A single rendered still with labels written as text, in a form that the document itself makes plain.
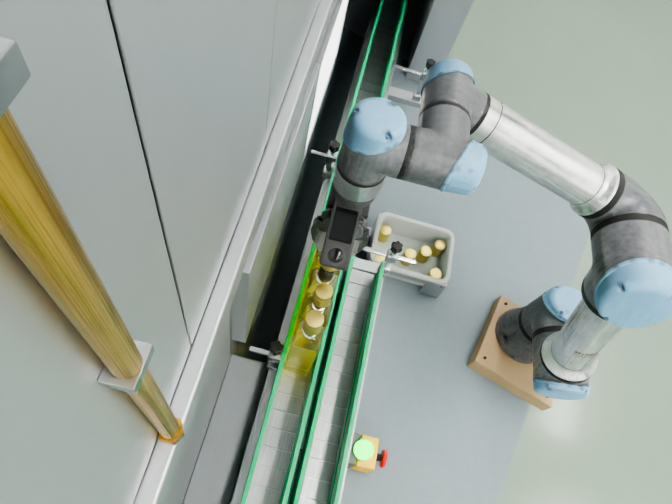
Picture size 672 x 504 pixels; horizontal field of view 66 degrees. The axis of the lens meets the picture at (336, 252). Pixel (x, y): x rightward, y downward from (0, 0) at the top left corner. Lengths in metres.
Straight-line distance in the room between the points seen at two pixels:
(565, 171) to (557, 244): 0.87
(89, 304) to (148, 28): 0.14
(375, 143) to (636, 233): 0.46
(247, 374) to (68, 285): 0.98
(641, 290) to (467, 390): 0.66
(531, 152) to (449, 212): 0.81
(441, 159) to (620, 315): 0.41
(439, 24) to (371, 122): 1.17
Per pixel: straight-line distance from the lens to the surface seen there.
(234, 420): 1.18
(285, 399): 1.19
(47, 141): 0.23
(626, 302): 0.92
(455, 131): 0.74
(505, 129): 0.84
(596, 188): 0.95
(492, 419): 1.45
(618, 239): 0.94
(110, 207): 0.30
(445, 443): 1.39
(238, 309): 0.94
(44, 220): 0.20
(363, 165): 0.71
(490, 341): 1.45
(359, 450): 1.22
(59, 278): 0.23
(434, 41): 1.86
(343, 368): 1.22
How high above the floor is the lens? 2.04
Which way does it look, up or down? 61 degrees down
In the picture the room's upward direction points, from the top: 20 degrees clockwise
